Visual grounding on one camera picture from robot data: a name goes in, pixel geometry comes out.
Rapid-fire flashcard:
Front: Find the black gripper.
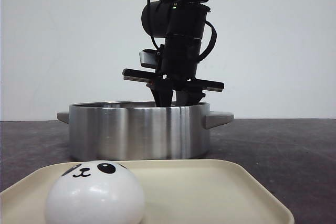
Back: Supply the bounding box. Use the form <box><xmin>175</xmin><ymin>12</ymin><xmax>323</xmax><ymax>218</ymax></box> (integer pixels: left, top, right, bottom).
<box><xmin>122</xmin><ymin>35</ymin><xmax>224</xmax><ymax>107</ymax></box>

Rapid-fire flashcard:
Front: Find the cream plastic tray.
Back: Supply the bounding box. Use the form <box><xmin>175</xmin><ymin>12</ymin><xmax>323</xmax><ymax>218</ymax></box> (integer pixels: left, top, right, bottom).
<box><xmin>1</xmin><ymin>159</ymin><xmax>295</xmax><ymax>223</ymax></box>

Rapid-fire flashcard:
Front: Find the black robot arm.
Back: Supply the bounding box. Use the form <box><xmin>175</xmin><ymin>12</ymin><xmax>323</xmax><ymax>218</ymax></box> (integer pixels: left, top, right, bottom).
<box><xmin>122</xmin><ymin>0</ymin><xmax>224</xmax><ymax>107</ymax></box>

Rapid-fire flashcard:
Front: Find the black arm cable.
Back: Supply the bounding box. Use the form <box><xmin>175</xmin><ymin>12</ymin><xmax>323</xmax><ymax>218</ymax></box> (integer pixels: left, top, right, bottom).
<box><xmin>146</xmin><ymin>0</ymin><xmax>218</xmax><ymax>63</ymax></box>

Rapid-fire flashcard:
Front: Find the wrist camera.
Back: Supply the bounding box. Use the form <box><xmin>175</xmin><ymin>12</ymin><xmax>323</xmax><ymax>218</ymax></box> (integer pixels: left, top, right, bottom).
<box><xmin>139</xmin><ymin>49</ymin><xmax>159</xmax><ymax>69</ymax></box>

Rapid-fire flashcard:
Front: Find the stainless steel pot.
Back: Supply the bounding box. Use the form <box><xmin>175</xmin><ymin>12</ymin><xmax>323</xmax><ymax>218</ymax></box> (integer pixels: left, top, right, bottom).
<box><xmin>57</xmin><ymin>101</ymin><xmax>234</xmax><ymax>161</ymax></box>

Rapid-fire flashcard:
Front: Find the front left panda bun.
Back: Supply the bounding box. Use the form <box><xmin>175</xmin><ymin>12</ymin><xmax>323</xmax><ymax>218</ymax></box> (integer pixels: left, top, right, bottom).
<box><xmin>45</xmin><ymin>160</ymin><xmax>145</xmax><ymax>223</ymax></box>

